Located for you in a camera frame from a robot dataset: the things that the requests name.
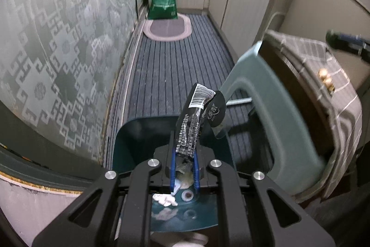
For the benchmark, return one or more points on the beige paper napkin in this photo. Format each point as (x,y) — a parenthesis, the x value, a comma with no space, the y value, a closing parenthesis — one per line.
(184,175)

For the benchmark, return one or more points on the silver refrigerator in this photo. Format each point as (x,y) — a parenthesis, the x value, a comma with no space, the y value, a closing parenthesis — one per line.
(313,18)

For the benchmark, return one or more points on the frosted patterned sliding door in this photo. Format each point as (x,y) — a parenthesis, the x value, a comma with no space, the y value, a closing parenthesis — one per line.
(60,63)

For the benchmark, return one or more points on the oval grey pink mat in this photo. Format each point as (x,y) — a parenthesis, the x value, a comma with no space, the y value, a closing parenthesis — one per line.
(168,30)

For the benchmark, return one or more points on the white tissue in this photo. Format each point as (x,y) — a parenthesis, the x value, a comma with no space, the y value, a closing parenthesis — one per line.
(165,200)

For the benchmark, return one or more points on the dark teal trash bin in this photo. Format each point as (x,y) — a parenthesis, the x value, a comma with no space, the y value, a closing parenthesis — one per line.
(146,138)

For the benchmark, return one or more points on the black snack wrapper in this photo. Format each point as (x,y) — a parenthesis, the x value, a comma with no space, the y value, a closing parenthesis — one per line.
(202,104)

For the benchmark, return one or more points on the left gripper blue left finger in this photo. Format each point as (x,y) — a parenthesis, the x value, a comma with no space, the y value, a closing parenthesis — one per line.
(172,168)

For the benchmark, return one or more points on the dark avocado peel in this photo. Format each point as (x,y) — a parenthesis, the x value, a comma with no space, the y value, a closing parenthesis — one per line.
(187,195)

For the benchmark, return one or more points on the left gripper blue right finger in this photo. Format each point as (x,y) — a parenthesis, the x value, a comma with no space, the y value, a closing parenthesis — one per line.
(196,172)

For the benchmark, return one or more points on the grey checked tablecloth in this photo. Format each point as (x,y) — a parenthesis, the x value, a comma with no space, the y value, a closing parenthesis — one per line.
(343,107)

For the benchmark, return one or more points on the grey-green plastic stool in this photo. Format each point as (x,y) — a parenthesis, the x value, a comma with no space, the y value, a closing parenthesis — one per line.
(297,167)

